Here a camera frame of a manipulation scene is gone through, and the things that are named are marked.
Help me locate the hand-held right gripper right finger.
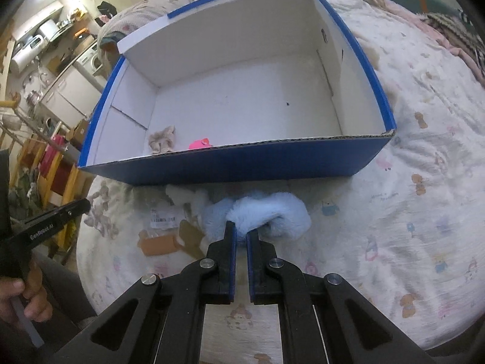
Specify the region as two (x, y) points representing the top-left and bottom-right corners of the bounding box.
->
(246, 231), (436, 364)

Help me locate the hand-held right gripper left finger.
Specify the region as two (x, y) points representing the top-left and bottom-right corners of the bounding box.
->
(53, 220), (238, 364)

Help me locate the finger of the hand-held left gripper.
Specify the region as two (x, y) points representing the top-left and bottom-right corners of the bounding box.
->
(48, 198), (92, 230)

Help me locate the light blue fluffy plush toy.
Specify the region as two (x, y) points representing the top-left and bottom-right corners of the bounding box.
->
(200, 191), (312, 244)

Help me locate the beige plush toy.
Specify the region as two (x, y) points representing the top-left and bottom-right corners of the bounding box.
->
(148, 125), (177, 155)

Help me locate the blue and white cardboard box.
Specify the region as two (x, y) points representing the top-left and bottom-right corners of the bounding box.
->
(77, 0), (397, 186)

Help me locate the person's left hand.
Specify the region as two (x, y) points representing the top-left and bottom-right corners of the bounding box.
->
(0, 260), (54, 325)

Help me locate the wooden chair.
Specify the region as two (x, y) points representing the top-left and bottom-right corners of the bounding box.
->
(0, 93), (92, 247)

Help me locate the red bag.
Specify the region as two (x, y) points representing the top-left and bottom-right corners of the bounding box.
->
(40, 134), (71, 194)

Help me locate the orange brown hair clip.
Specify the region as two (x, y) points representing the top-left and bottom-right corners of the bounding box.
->
(137, 220), (207, 258)

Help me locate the white plush toy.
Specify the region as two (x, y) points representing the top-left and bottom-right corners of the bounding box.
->
(166, 184), (210, 224)

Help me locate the clear plastic label bag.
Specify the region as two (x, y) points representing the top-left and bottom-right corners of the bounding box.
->
(149, 208), (179, 230)

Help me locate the white kitchen cabinet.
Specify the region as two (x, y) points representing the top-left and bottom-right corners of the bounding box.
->
(40, 61), (109, 122)

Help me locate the washing machine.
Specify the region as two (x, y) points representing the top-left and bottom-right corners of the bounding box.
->
(78, 42), (107, 78)

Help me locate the printed bed sheet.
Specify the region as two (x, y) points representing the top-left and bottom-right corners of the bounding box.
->
(76, 0), (485, 364)

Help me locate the striped knitted blanket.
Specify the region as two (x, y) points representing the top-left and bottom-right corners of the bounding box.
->
(422, 9), (485, 72)

